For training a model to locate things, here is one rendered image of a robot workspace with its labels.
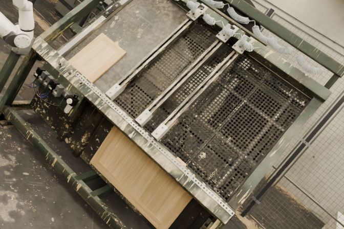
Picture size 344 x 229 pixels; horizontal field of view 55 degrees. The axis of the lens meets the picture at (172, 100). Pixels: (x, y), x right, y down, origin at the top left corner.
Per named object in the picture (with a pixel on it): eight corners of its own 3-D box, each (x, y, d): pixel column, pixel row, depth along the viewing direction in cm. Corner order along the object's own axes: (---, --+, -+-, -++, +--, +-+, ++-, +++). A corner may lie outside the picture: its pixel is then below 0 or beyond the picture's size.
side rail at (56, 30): (43, 42, 302) (38, 35, 292) (129, -26, 334) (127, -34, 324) (47, 46, 301) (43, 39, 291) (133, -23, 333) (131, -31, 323)
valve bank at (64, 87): (20, 82, 275) (34, 58, 269) (34, 82, 288) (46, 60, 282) (59, 119, 260) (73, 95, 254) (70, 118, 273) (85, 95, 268)
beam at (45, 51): (33, 50, 299) (27, 44, 289) (43, 42, 303) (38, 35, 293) (223, 226, 234) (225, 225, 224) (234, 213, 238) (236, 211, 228)
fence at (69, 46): (58, 54, 290) (57, 52, 286) (135, -9, 317) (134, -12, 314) (62, 58, 288) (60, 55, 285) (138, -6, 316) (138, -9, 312)
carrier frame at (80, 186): (-8, 115, 311) (31, 42, 291) (84, 109, 439) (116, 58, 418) (161, 298, 247) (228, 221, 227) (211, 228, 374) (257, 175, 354)
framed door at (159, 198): (91, 161, 298) (89, 161, 296) (122, 113, 284) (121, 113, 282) (164, 233, 272) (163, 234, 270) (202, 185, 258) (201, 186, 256)
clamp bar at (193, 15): (105, 95, 272) (98, 82, 250) (199, 9, 307) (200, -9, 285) (113, 102, 269) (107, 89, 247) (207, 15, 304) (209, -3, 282)
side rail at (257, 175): (224, 205, 240) (227, 203, 230) (309, 102, 272) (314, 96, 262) (233, 212, 238) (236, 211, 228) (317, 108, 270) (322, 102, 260)
